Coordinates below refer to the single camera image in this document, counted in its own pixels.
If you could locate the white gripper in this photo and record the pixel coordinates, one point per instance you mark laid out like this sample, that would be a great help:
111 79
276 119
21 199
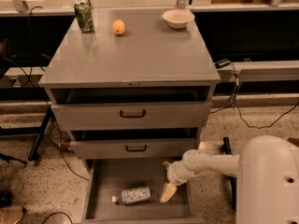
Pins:
176 174

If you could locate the clear plastic water bottle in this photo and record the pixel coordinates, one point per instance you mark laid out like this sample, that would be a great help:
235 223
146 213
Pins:
130 196

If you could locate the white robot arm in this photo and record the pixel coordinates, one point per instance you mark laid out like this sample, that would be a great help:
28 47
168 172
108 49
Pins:
266 173

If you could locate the grey middle drawer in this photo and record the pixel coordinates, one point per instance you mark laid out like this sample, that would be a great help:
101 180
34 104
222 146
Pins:
142 143

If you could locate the grey drawer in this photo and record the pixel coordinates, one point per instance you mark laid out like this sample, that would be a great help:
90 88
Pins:
110 177
131 108
142 143

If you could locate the grey bottom drawer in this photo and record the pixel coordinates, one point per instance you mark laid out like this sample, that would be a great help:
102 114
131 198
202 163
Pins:
110 177

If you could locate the grey top drawer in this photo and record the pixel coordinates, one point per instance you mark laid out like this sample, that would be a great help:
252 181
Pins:
131 108

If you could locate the grey drawer cabinet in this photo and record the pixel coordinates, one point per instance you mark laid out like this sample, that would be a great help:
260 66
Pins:
148 54

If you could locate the black metal floor bar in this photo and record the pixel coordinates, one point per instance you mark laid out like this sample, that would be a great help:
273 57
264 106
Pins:
227 149

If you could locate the small black device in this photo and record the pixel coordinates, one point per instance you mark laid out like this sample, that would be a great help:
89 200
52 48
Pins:
222 63

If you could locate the black table leg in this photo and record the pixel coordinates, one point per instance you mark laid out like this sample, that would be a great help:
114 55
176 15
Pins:
38 131

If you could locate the orange fruit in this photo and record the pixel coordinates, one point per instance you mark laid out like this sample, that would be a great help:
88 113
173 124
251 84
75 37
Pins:
118 27

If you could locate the white bowl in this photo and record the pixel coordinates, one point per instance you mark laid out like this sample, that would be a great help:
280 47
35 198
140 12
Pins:
178 18

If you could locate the brown shoe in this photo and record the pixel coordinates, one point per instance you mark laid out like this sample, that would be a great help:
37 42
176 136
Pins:
11 214

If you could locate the green drink can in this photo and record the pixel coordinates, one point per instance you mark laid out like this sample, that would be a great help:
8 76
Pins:
84 16

